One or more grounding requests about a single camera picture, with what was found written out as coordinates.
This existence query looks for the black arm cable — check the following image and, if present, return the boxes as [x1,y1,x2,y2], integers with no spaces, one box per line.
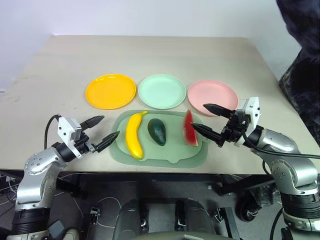
[241,131,320,159]
[43,114,62,149]

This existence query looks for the pink plate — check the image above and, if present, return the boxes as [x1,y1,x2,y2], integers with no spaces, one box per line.
[187,79,240,117]

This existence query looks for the red watermelon slice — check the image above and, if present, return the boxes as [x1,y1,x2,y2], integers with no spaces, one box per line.
[182,109,200,148]

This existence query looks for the yellow plate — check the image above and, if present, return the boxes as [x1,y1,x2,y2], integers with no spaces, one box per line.
[85,73,137,111]

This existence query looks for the dark green avocado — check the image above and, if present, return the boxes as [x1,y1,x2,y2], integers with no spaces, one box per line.
[147,118,167,147]

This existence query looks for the dark rounded grey shape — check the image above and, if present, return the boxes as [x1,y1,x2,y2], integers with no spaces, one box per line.
[112,199,149,240]
[174,198,219,240]

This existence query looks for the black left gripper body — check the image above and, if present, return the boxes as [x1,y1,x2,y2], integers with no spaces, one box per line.
[74,134,99,156]

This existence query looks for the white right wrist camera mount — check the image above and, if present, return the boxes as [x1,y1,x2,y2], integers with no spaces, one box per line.
[235,96,262,146]

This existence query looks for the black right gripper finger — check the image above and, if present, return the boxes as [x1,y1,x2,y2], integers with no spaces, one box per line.
[202,103,233,120]
[190,122,224,148]

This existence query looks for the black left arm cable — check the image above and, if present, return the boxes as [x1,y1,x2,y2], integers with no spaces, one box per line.
[43,114,62,149]

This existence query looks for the black table frame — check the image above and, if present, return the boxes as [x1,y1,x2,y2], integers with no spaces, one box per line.
[55,172,275,201]

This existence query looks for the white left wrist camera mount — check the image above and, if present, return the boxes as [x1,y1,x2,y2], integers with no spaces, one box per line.
[56,116,84,160]

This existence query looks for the white floor cable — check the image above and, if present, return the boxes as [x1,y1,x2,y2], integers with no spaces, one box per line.
[72,196,123,226]

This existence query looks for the black caster wheel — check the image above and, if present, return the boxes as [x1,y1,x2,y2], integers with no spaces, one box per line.
[235,196,261,222]

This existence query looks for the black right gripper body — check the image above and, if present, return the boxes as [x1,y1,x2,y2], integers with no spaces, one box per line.
[218,110,251,149]

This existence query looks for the green silicone tray mat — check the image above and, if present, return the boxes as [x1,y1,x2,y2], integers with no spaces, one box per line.
[108,109,210,169]

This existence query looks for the person in dark fuzzy clothes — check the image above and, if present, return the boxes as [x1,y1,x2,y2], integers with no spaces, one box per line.
[275,0,320,142]

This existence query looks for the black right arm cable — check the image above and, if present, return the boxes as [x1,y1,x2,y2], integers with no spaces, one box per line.
[241,131,320,159]

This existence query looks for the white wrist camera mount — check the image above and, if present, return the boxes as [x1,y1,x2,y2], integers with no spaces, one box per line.
[56,116,84,160]
[235,96,262,146]

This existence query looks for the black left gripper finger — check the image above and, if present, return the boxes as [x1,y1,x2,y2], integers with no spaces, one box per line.
[79,115,105,131]
[94,131,121,153]

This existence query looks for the yellow banana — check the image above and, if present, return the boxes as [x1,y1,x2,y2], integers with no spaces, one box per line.
[125,110,149,161]

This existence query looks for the light green plate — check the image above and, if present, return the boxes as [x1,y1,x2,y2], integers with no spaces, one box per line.
[137,74,187,110]

